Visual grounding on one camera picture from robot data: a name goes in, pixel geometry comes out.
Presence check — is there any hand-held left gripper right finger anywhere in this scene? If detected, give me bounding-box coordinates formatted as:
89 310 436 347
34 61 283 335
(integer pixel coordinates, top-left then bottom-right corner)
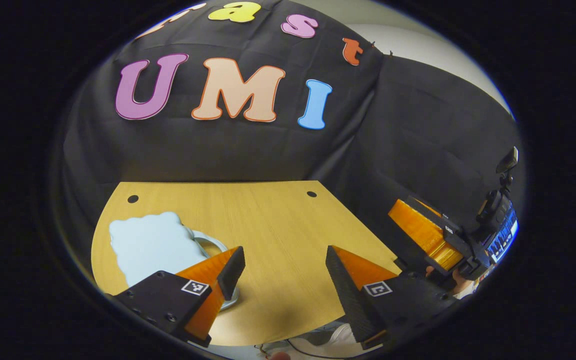
324 245 458 351

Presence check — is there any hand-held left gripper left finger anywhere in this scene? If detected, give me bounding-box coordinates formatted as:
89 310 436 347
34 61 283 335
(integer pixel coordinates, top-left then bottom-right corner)
112 245 246 348

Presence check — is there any person's light clothing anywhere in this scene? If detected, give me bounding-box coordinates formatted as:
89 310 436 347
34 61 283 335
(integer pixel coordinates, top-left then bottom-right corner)
255 322 369 360

